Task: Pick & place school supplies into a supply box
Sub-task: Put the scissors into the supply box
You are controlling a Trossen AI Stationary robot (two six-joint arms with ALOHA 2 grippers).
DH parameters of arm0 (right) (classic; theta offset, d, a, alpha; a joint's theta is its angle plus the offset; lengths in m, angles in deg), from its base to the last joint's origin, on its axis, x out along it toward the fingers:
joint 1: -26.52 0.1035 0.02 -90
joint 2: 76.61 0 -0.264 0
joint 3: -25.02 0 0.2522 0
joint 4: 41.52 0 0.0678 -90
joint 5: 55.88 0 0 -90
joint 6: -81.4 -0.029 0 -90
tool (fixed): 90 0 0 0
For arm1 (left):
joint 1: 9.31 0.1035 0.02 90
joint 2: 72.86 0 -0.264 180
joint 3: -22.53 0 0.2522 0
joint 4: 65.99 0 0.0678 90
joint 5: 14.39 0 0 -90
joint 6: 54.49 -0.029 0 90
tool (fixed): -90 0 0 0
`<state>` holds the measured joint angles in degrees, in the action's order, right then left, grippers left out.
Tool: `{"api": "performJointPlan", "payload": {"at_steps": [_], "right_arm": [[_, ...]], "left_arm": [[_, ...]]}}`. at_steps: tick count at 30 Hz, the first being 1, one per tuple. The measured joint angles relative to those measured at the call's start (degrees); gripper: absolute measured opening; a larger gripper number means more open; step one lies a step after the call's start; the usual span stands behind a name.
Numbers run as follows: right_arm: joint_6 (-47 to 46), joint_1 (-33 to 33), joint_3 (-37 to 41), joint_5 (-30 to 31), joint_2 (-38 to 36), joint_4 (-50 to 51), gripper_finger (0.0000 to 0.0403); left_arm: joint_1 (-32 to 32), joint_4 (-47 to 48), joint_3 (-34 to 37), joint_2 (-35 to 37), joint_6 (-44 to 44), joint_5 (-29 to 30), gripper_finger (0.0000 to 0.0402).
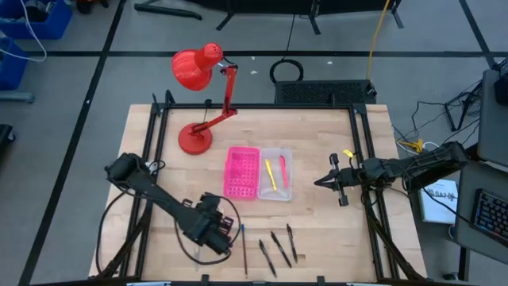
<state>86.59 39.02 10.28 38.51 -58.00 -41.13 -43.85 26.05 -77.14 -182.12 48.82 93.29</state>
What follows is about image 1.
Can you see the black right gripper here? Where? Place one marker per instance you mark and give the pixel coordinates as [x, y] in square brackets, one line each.
[351, 176]

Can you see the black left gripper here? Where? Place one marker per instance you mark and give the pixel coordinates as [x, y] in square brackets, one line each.
[204, 228]

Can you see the thin blue-capped pen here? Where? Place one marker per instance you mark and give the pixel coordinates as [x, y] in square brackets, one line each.
[244, 250]

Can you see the pink pen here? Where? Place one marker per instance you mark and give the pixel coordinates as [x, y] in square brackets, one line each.
[284, 172]

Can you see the yellow pen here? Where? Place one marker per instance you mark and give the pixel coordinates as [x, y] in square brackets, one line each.
[270, 175]

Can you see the black ballpoint pen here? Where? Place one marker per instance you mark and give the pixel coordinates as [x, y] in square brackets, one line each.
[292, 243]
[268, 258]
[281, 249]

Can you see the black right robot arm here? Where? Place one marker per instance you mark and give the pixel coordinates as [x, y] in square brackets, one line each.
[428, 161]

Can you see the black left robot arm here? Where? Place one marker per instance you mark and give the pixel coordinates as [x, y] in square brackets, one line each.
[166, 200]

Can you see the clear plastic supply box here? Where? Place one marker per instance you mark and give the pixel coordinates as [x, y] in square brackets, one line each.
[275, 194]

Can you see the pink plastic basket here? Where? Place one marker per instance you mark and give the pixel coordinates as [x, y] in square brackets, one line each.
[242, 172]

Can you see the black perforated computer case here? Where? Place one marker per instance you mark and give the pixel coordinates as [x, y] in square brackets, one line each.
[325, 92]

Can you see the red desk lamp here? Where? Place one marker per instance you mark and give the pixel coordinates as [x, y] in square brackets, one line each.
[194, 141]

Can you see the white printed booklet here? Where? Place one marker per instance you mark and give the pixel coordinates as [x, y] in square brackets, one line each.
[436, 208]

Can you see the small black floor object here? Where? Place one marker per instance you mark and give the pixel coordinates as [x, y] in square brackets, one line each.
[451, 276]

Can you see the grey desk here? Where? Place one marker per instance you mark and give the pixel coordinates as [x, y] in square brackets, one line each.
[492, 176]
[494, 127]

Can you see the black backlit keyboard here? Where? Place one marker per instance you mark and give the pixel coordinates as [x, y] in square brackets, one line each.
[492, 216]

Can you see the black partition screen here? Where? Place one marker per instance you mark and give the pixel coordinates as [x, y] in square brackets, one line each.
[278, 5]

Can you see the black desk device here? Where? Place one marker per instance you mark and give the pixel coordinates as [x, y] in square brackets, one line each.
[502, 87]

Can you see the long black bar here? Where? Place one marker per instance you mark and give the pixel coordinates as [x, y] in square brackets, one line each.
[166, 10]

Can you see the black equipment case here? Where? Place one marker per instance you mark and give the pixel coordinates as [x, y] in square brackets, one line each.
[5, 139]

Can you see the grey flat metal base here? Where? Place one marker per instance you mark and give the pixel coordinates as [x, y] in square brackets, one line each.
[16, 97]

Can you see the blue plastic bin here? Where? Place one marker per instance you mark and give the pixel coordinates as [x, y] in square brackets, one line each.
[55, 28]
[12, 67]

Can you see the black aluminium table frame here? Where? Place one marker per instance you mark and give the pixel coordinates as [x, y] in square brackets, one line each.
[258, 106]

